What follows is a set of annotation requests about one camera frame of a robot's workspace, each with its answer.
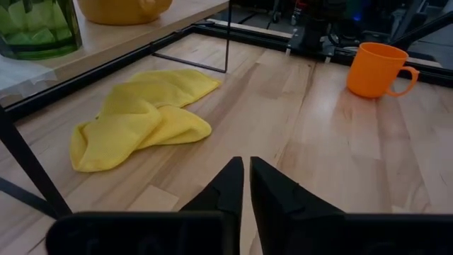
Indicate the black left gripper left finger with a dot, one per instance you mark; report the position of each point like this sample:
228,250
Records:
159,233

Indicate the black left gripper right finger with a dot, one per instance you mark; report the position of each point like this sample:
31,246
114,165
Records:
318,233

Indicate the orange plastic mug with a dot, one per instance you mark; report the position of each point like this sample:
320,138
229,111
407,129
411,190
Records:
371,71

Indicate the green bottle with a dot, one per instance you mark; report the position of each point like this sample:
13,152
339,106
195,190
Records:
35,32

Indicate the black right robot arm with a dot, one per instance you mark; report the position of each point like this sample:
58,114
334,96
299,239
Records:
318,28

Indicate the wooden shelf with black legs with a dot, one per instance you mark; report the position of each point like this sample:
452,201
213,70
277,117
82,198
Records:
117,39

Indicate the yellow cloth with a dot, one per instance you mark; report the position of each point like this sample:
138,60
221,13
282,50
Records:
124,124

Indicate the black aluminium table frame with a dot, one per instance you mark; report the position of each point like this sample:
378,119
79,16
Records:
247,37

